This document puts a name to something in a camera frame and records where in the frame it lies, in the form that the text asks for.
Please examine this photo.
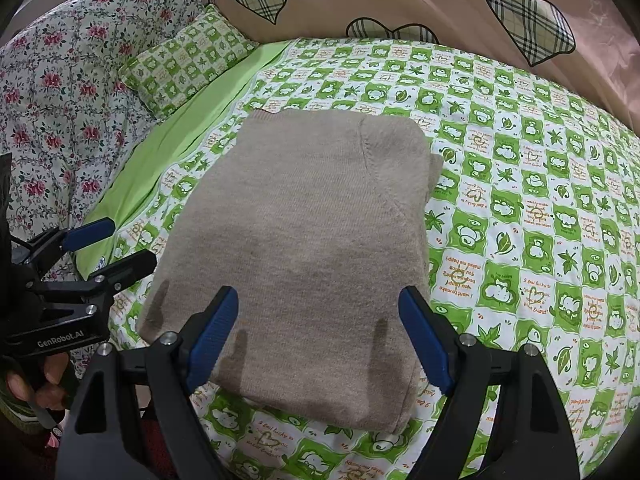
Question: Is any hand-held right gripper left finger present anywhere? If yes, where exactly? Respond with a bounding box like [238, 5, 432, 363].
[57, 286, 240, 480]

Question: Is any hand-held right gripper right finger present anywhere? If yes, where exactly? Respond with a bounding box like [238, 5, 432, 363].
[397, 285, 583, 480]

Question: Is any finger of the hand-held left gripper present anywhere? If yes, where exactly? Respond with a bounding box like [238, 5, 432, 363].
[10, 216, 117, 282]
[29, 249, 159, 319]

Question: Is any beige knit sweater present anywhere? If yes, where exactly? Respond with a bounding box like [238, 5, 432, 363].
[136, 108, 444, 434]

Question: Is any person's left hand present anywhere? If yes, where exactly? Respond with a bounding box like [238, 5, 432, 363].
[4, 349, 77, 412]

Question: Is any floral quilt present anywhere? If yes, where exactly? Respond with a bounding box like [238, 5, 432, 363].
[0, 0, 222, 381]

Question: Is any green checkered bed sheet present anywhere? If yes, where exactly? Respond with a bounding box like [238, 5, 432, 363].
[75, 35, 640, 480]

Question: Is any green checkered pillow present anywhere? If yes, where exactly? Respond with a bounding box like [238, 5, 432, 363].
[119, 4, 259, 122]

